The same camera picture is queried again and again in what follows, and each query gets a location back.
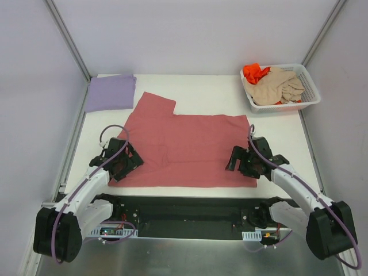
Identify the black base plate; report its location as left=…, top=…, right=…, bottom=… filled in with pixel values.
left=54, top=193, right=328, bottom=239

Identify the orange t shirt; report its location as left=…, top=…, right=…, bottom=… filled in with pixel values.
left=242, top=63, right=271, bottom=85

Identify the left white cable duct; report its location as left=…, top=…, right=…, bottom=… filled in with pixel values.
left=86, top=227, right=138, bottom=239

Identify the white plastic basket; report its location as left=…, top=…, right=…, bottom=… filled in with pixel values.
left=240, top=64, right=321, bottom=113

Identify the pink t shirt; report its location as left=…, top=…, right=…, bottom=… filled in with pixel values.
left=109, top=92, right=257, bottom=188

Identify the folded purple t shirt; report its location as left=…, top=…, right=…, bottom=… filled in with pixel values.
left=85, top=74, right=136, bottom=113

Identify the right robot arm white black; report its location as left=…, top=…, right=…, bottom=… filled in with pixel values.
left=226, top=137, right=358, bottom=260

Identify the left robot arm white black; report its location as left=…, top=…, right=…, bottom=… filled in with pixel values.
left=33, top=138, right=144, bottom=263

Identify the aluminium frame post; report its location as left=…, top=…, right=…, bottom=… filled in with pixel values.
left=43, top=0, right=91, bottom=82
left=301, top=0, right=348, bottom=67

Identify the beige t shirt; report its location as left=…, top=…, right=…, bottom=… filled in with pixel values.
left=243, top=66, right=305, bottom=106

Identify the left aluminium frame post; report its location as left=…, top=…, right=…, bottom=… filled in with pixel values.
left=43, top=0, right=91, bottom=82

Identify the white cable duct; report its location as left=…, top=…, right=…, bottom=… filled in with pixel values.
left=86, top=227, right=138, bottom=239
left=241, top=230, right=280, bottom=242

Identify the right white cable duct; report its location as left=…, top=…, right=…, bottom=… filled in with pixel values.
left=241, top=230, right=280, bottom=242

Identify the right aluminium frame post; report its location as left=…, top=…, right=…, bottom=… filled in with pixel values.
left=301, top=0, right=348, bottom=67

